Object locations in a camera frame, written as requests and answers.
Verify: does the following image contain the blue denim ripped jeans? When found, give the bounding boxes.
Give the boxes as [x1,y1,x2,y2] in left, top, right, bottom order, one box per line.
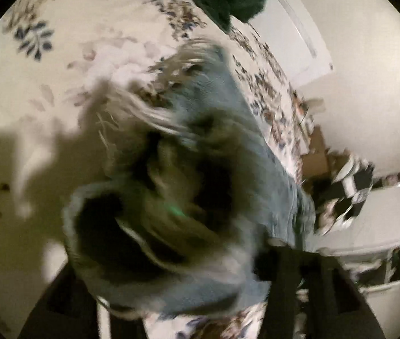
[63,39,315,316]

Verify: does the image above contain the clothes pile on rack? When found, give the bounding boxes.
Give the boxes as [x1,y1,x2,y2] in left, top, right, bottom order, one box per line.
[313,151,375,236]

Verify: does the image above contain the brown cardboard box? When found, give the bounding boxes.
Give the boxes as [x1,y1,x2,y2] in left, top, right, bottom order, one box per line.
[301,125,350,181]

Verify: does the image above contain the floral white bed blanket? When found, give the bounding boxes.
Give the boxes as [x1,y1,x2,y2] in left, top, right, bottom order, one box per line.
[0,0,301,338]

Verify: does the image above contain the white bed headboard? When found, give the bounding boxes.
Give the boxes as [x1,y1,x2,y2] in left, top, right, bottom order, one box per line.
[250,0,334,88]

